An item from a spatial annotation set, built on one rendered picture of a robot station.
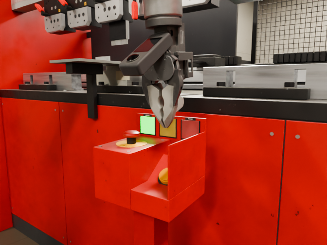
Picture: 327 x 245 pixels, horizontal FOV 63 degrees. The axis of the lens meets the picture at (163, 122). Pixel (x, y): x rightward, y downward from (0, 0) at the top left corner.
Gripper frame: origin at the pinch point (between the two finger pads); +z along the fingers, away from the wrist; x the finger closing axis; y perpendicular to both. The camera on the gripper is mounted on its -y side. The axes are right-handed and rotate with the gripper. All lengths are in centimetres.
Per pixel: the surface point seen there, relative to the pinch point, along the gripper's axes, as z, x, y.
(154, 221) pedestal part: 22.1, 2.2, -2.8
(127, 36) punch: -23, 47, 46
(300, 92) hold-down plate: -2.4, -21.3, 32.8
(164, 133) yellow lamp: 5.3, 5.9, 8.9
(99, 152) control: 6.4, 12.9, -6.5
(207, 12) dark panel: -36, 33, 97
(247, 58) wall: -6, 210, 780
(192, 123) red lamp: 2.1, -1.9, 9.3
